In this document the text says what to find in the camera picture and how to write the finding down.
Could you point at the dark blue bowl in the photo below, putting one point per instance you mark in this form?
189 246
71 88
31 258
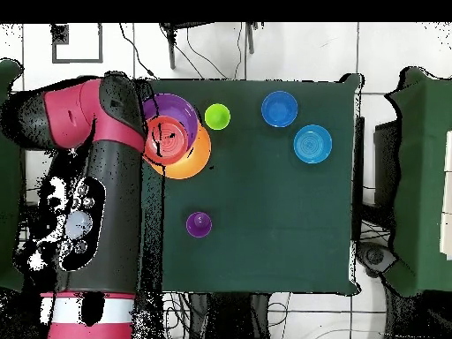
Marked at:
279 108

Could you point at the small orange bowl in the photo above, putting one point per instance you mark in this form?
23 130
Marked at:
169 141

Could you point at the black chair base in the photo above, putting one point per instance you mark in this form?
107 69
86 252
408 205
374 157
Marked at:
374 256

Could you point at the large yellow-orange bowl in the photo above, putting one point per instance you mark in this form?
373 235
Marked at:
197 159

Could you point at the green cup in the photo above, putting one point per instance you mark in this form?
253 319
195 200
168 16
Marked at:
217 116

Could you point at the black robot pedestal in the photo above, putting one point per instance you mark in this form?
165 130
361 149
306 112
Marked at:
226 317

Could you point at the purple bowl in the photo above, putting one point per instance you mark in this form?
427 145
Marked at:
176 106

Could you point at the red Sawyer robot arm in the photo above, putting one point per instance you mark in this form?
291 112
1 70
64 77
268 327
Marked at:
113 212

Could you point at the purple cup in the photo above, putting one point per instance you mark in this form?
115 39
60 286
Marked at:
198 224

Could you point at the black square floor frame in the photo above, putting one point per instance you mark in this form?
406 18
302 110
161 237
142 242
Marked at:
60 33

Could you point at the flat-bottomed light blue bowl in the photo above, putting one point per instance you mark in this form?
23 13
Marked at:
312 143

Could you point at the dark green tablecloth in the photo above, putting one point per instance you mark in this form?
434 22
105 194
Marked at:
265 229

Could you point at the black tripod stand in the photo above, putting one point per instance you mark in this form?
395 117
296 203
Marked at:
172 53

